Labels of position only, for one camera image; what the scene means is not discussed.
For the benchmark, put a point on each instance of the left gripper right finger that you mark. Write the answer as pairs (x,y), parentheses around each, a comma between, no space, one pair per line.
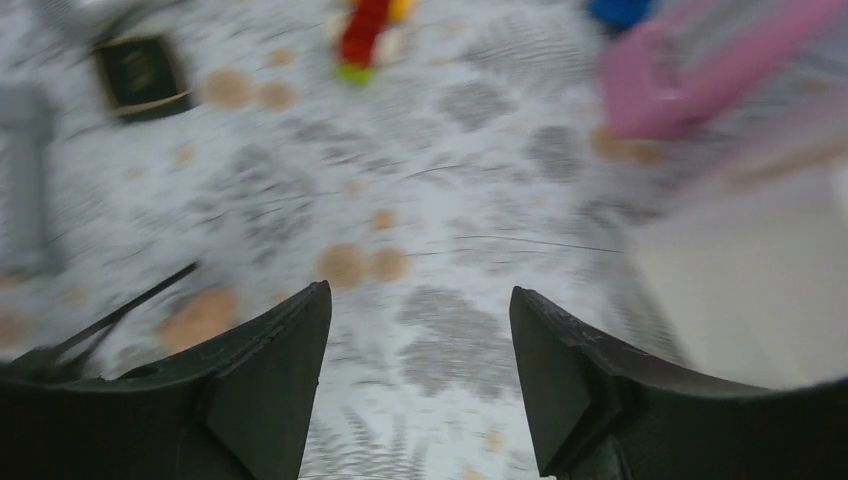
(600,408)

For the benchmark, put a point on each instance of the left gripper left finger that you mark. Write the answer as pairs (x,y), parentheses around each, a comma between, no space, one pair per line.
(237,406)

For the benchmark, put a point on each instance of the cream three-drawer organizer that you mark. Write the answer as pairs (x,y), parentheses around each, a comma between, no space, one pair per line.
(752,274)

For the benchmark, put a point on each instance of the black square compact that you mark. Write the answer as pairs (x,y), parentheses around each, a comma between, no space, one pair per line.
(142,77)

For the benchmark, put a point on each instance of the blue toy brick back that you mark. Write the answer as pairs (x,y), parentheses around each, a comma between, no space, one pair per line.
(620,14)

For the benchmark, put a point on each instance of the red yellow toy figure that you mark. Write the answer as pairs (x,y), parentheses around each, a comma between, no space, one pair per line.
(366,35)

